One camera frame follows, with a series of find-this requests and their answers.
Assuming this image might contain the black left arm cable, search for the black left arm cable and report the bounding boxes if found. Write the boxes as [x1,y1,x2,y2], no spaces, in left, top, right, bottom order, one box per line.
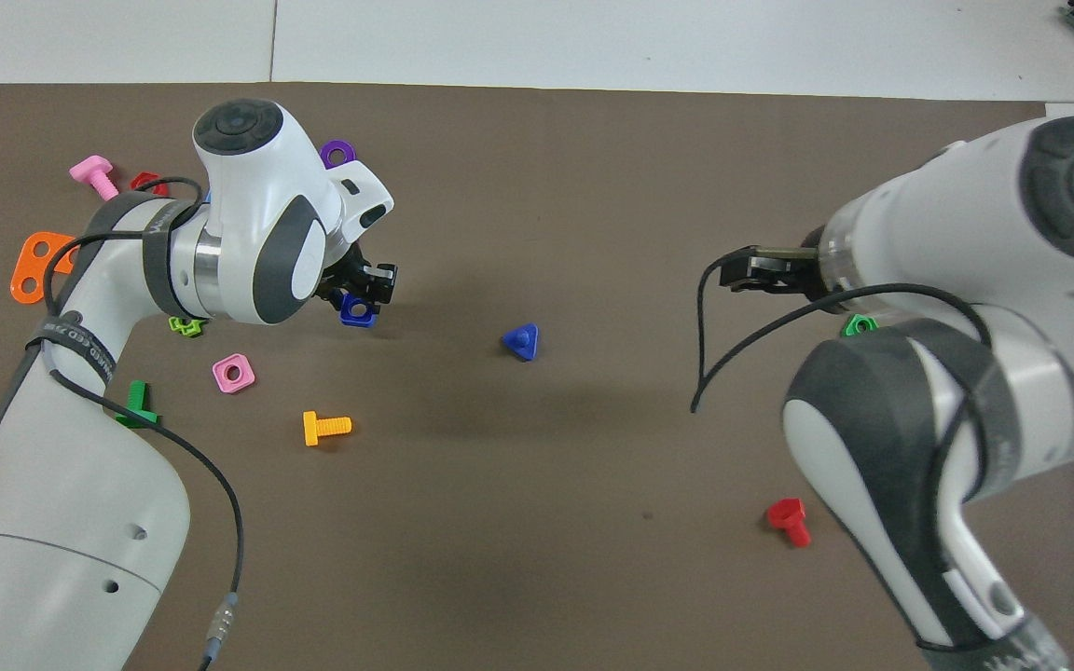
[41,176,245,671]

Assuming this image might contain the brown table mat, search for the brown table mat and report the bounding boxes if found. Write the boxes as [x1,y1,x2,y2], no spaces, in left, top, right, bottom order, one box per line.
[0,82,1074,671]

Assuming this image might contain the blue square toy nut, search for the blue square toy nut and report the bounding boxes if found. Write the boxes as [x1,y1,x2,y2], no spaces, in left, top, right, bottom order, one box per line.
[338,291,380,329]

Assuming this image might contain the dark green toy bolt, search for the dark green toy bolt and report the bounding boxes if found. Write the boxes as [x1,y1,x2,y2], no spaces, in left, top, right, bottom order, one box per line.
[115,380,161,430]

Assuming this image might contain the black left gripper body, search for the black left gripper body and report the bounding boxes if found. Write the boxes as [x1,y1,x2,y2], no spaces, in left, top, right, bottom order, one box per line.
[316,239,372,305]

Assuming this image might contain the red plastic toy bolt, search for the red plastic toy bolt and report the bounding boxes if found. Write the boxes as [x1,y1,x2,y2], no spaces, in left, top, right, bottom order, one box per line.
[766,498,813,548]

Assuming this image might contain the pink square toy nut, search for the pink square toy nut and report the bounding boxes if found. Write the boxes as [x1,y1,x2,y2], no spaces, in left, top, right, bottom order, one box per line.
[212,353,256,394]

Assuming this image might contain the blue triangular-head toy bolt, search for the blue triangular-head toy bolt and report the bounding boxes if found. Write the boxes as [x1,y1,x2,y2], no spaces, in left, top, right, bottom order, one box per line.
[501,322,541,363]

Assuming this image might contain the pink plastic toy bolt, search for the pink plastic toy bolt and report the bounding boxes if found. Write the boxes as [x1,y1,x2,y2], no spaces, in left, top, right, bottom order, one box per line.
[69,155,121,203]

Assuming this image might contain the yellow-orange plastic toy bolt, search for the yellow-orange plastic toy bolt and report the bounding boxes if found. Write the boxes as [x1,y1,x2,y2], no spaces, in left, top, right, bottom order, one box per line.
[302,411,352,447]

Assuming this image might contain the orange heart-shaped toy plate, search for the orange heart-shaped toy plate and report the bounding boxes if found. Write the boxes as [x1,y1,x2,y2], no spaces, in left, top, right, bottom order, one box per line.
[10,231,83,305]

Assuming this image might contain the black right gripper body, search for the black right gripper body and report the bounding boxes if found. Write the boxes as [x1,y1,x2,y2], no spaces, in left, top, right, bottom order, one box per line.
[759,242,827,305]

